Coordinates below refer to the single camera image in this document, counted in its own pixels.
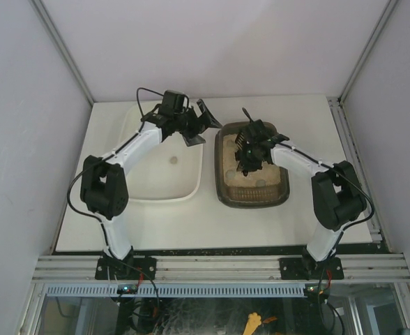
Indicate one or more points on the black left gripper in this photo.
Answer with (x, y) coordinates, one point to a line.
(194, 123)

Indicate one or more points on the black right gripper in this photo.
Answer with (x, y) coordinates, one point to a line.
(246, 153)

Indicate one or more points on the black slotted litter scoop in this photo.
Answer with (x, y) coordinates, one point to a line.
(243, 153)

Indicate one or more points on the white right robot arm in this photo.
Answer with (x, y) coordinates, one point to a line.
(337, 197)

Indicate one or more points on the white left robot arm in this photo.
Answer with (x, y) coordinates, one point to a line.
(104, 188)

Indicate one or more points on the dark translucent litter box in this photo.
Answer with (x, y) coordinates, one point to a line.
(241, 191)

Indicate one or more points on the white plastic bin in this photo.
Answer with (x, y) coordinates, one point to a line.
(150, 177)

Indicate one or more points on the yellow paw shaped object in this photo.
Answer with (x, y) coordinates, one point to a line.
(252, 324)

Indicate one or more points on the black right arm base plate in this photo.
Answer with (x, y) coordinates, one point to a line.
(300, 268)

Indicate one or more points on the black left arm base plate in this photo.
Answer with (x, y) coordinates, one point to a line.
(129, 269)

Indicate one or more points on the aluminium front frame rail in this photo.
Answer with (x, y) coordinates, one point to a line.
(366, 268)

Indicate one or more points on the grey slotted cable duct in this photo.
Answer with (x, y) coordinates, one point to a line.
(190, 290)

